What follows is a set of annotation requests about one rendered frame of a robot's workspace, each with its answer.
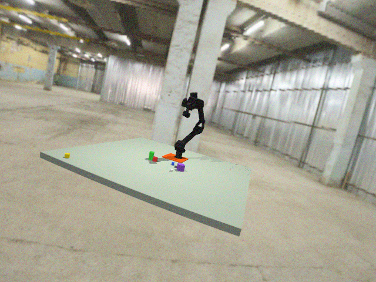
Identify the purple cube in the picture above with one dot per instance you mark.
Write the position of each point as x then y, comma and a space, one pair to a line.
180, 167

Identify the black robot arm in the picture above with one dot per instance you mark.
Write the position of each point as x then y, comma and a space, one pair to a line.
180, 144

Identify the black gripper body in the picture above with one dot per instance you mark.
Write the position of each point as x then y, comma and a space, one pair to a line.
190, 107

